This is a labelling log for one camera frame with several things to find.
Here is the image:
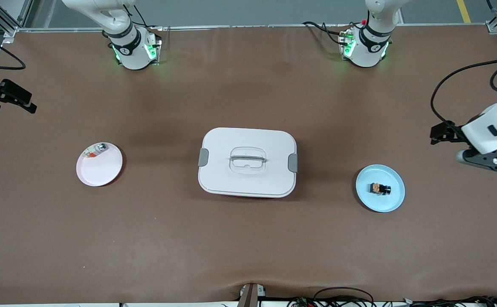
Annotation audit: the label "small dark brown item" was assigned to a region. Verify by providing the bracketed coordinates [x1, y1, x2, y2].
[369, 182, 392, 196]

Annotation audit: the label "white lunch box grey latches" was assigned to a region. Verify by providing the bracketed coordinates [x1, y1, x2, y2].
[198, 127, 298, 199]

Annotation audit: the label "light blue round plate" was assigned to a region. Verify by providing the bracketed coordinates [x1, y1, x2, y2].
[355, 164, 406, 213]

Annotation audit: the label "pink round plate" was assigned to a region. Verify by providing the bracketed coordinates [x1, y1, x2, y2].
[76, 142, 124, 187]

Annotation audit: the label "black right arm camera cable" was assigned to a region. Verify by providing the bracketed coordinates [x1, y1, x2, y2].
[0, 30, 27, 71]

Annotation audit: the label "black cable at arm base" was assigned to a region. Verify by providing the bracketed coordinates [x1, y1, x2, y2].
[303, 21, 344, 46]

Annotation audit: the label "black cable bundle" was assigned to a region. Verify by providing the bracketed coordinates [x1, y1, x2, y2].
[402, 295, 497, 307]

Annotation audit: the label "black cable loop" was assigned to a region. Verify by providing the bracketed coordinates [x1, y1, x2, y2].
[312, 287, 375, 307]

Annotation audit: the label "table edge clamp bracket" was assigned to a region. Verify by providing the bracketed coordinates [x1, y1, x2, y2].
[238, 283, 267, 307]

